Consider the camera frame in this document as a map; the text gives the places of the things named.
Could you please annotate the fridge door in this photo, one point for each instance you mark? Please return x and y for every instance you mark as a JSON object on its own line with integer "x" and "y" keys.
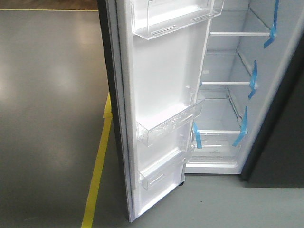
{"x": 145, "y": 77}

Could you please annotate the dark grey fridge body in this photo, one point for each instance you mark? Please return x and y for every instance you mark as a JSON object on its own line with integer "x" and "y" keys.
{"x": 252, "y": 122}

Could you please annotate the clear middle door bin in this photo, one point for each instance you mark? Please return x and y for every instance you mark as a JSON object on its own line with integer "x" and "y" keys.
{"x": 153, "y": 127}

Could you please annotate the clear door bin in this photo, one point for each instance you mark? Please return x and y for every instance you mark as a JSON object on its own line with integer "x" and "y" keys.
{"x": 153, "y": 127}
{"x": 155, "y": 18}
{"x": 166, "y": 165}

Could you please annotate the blue tape strip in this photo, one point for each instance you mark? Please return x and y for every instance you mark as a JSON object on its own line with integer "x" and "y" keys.
{"x": 253, "y": 81}
{"x": 197, "y": 136}
{"x": 273, "y": 30}
{"x": 243, "y": 129}

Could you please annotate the clear upper door bin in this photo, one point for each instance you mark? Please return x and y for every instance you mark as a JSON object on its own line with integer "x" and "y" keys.
{"x": 155, "y": 18}

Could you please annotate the left blue tape strip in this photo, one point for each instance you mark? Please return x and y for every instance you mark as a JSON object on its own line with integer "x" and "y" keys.
{"x": 197, "y": 136}

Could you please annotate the clear lower door bin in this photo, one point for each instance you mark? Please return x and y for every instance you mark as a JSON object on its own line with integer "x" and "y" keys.
{"x": 166, "y": 165}

